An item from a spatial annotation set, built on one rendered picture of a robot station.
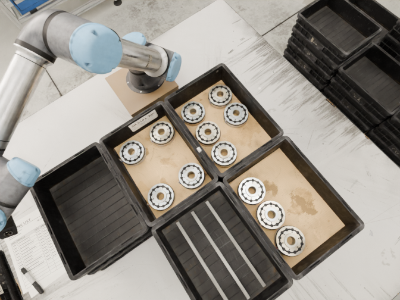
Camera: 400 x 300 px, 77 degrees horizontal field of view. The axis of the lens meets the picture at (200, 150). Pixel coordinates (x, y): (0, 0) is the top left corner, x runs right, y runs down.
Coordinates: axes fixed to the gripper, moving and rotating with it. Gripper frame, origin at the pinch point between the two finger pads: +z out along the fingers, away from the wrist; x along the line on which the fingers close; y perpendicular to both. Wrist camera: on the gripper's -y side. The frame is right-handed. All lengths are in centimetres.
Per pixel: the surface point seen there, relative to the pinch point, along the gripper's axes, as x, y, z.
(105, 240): -25.4, -24.4, -9.4
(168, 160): -57, -2, -14
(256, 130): -91, 2, -32
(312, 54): -174, 32, -8
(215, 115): -80, 11, -20
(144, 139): -52, 8, -5
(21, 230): 1.6, -19.3, 27.1
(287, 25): -222, 66, 41
